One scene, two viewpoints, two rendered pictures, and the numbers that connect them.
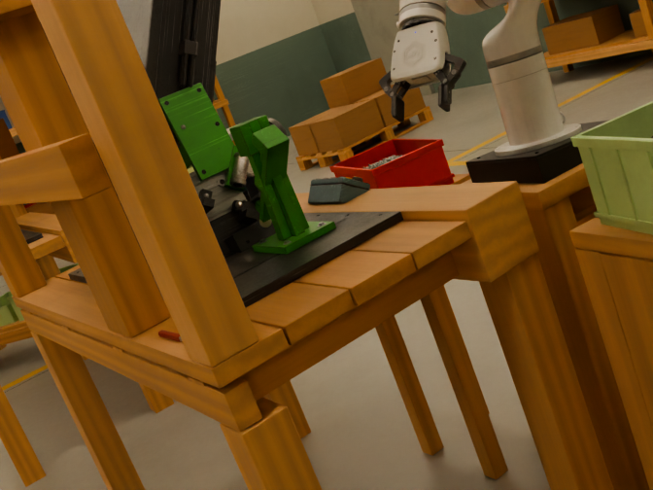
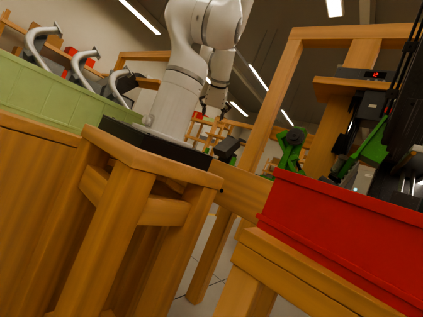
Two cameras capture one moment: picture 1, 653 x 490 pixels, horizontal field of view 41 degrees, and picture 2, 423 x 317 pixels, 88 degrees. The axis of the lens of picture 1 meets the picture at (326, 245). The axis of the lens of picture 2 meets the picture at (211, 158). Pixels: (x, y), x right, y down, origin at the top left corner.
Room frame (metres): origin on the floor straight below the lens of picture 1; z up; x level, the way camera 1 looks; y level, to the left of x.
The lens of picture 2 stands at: (2.50, -0.68, 0.88)
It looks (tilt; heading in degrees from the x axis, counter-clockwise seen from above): 1 degrees up; 152
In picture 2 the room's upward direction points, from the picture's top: 22 degrees clockwise
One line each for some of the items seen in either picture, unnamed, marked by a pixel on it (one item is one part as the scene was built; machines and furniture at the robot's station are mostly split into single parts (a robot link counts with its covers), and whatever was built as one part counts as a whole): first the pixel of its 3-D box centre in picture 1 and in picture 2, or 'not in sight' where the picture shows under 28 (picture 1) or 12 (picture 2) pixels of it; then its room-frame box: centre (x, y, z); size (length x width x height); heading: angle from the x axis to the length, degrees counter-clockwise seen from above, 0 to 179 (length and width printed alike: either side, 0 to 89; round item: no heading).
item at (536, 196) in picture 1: (547, 170); (154, 157); (1.84, -0.51, 0.83); 0.32 x 0.32 x 0.04; 22
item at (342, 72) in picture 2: not in sight; (350, 77); (1.72, 0.34, 1.59); 0.15 x 0.07 x 0.07; 28
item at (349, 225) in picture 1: (206, 251); not in sight; (2.08, 0.28, 0.89); 1.10 x 0.42 x 0.02; 28
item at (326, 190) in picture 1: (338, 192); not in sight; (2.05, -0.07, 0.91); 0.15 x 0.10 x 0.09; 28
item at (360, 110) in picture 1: (354, 110); not in sight; (8.66, -0.75, 0.37); 1.20 x 0.80 x 0.74; 123
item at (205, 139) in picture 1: (195, 132); (376, 146); (2.04, 0.19, 1.17); 0.13 x 0.12 x 0.20; 28
